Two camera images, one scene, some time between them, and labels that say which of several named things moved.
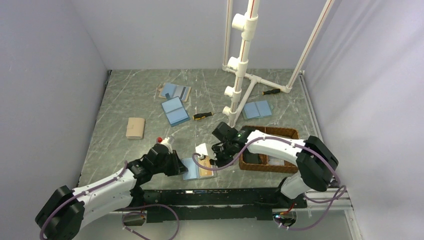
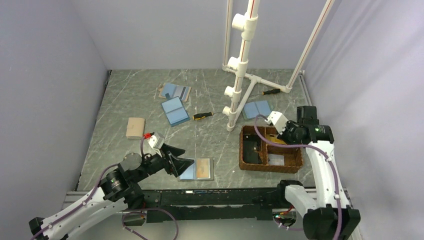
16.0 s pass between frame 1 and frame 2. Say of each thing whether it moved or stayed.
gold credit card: moved
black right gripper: moved
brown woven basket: stayed
